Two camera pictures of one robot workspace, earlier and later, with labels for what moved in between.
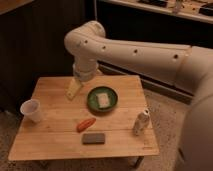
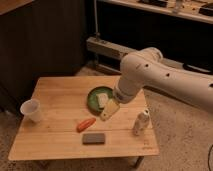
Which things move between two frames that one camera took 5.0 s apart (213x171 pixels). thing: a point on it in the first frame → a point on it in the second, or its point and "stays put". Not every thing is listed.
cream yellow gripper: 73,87 → 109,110
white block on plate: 103,100 stays put
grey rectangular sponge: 93,139 stays put
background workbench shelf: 196,10 stays put
